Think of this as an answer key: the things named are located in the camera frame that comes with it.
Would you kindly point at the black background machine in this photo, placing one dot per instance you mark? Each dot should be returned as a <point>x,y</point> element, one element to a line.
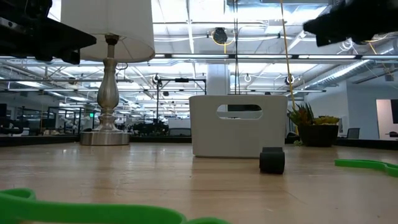
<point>6,127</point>

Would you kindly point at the black background frame stand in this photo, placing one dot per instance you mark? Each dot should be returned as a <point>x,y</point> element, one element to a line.
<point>182,80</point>

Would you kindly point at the dark wall screen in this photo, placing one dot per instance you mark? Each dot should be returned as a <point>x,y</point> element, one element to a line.
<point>395,112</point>

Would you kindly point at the black aluminium table frame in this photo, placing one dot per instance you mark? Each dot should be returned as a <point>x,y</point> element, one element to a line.
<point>37,140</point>

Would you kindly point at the succulent plant in black pot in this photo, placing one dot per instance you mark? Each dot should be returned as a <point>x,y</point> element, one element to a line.
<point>317,135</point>

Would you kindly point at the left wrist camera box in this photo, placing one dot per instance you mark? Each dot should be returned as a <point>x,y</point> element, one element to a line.
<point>38,7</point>

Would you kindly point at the silver table lamp white shade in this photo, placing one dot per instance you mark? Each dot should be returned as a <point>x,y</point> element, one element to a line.
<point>107,93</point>

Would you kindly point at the green rubber band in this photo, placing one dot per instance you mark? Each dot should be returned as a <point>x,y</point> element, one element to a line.
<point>93,214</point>
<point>357,164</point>

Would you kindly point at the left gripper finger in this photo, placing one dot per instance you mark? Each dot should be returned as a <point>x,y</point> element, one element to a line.
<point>71,57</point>
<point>62,37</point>

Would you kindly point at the white plastic bin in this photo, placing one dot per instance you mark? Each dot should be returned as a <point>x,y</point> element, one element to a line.
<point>211,137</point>

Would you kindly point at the small black rubber band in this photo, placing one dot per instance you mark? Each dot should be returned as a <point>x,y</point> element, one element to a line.
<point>272,161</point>

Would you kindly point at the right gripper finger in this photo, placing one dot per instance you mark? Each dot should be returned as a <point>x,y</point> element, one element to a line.
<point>335,23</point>
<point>326,41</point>

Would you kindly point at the grey office chair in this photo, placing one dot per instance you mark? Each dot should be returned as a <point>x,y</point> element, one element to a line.
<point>353,133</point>

